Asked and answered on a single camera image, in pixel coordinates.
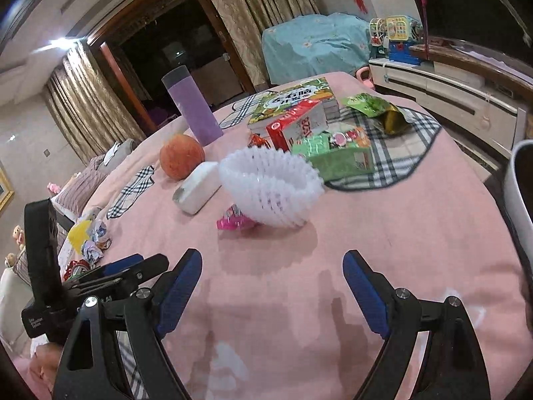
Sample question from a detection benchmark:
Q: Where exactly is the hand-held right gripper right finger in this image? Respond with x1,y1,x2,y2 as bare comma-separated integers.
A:
342,250,491,400

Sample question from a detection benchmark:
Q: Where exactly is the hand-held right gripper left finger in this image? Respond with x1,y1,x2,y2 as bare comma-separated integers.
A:
52,249,203,400

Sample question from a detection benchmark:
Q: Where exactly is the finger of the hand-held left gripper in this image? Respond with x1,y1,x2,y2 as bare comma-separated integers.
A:
62,253,170,306
102,253,146,279

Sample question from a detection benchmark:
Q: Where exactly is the pink candy wrapper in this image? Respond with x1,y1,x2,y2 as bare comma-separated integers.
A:
217,205,259,231

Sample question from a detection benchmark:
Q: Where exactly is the white foam fruit net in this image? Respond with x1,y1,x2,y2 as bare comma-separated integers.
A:
219,148,324,228

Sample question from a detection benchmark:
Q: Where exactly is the green pink snack packet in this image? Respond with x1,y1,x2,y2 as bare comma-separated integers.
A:
291,127,375,182

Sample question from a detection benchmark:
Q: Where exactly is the black white-rimmed bin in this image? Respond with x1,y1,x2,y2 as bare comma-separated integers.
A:
502,139,533,276

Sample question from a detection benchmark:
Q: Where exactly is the red cardboard box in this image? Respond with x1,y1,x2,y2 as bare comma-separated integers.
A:
266,100,327,153

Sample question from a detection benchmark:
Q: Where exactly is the person's left hand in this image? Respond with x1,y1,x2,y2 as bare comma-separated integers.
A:
31,342,63,384

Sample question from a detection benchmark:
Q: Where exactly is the red round wrapper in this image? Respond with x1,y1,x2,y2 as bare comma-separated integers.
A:
62,258,90,279

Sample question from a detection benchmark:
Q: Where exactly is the crumpled printed paper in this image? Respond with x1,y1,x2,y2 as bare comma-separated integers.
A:
81,221,111,265

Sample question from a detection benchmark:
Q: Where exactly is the pale pink sofa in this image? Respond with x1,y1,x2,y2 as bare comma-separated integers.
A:
0,137,138,342

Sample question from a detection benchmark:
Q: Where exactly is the striped pink pillow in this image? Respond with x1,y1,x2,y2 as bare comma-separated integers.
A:
56,154,107,217

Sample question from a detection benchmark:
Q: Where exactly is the white rectangular box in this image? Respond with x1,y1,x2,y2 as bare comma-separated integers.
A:
173,161,222,216

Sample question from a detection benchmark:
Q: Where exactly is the grey cushion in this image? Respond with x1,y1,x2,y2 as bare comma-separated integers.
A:
102,138,136,167

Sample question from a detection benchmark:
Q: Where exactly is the orange red apple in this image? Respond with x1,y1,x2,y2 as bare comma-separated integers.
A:
159,133,206,181

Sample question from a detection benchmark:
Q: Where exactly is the beige patterned curtain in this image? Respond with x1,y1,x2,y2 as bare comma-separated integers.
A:
44,46,146,163
194,0,327,92

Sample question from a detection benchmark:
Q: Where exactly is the purple bottle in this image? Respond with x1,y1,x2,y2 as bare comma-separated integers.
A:
162,66,224,146

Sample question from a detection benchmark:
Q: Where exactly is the green gold snack wrapper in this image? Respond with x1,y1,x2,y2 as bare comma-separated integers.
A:
341,95,411,134

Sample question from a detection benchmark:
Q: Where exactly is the beige low cabinet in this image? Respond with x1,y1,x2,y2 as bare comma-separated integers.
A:
194,56,244,107

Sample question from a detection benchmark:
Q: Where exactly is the green picture book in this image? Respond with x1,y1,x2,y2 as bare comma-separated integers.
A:
247,77,339,132

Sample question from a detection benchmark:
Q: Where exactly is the round ceiling light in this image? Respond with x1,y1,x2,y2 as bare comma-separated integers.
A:
48,37,80,53

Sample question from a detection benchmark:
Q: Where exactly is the white television stand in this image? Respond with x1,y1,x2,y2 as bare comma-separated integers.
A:
368,42,533,167

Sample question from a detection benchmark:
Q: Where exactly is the teal covered furniture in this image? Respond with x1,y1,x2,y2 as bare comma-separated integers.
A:
262,12,373,86

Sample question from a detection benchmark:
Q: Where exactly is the colourful toy cash register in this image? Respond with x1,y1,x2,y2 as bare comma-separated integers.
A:
368,16,423,65

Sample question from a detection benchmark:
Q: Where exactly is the pink ribbon wand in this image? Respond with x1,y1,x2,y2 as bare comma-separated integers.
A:
412,0,431,61

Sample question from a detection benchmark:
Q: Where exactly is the black flat television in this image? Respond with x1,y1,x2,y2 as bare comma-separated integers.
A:
400,0,533,44

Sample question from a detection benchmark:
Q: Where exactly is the gold picture frame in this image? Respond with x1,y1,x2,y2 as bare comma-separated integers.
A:
0,162,15,217

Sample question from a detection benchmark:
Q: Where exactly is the wooden door frame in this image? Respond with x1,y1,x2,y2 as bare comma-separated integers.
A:
85,0,251,142

